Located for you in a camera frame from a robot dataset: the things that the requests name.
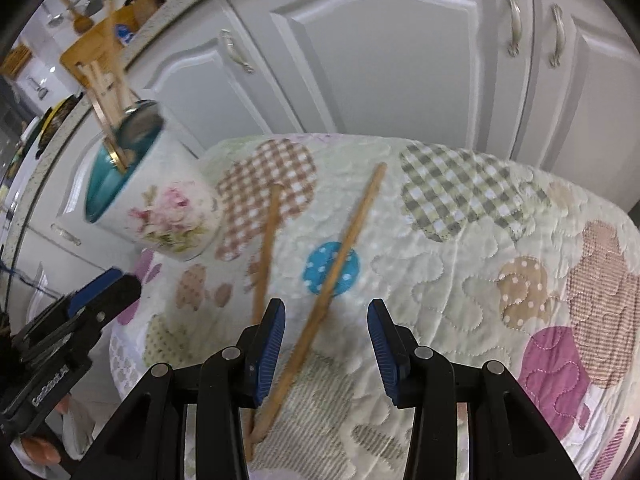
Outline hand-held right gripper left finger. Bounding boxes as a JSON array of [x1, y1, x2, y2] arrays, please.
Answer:
[[75, 298, 287, 480]]

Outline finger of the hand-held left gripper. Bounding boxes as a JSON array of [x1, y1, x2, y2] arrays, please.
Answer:
[[67, 267, 123, 313], [75, 274, 143, 341]]

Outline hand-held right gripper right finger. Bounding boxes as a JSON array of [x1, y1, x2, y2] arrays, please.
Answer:
[[366, 298, 583, 480]]

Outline white floral utensil cup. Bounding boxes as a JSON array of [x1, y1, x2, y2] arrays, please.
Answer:
[[54, 100, 224, 264]]

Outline metal spoon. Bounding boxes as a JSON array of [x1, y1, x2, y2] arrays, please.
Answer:
[[119, 101, 165, 153]]

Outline person's left hand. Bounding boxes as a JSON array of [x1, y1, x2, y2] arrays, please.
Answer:
[[21, 431, 67, 467]]

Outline patchwork quilted table cover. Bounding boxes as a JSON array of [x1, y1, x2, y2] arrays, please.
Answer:
[[107, 132, 640, 480]]

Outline yellow and black dish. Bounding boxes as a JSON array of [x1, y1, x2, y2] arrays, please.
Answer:
[[36, 93, 84, 147]]

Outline wooden cutting board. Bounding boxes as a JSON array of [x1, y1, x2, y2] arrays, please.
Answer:
[[59, 10, 132, 92]]

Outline wooden spoon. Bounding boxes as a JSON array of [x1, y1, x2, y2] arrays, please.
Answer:
[[56, 0, 94, 34]]

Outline metal cabinet handle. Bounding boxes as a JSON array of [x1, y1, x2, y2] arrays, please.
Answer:
[[547, 4, 567, 68], [505, 0, 523, 57], [220, 29, 255, 74], [50, 224, 82, 247]]

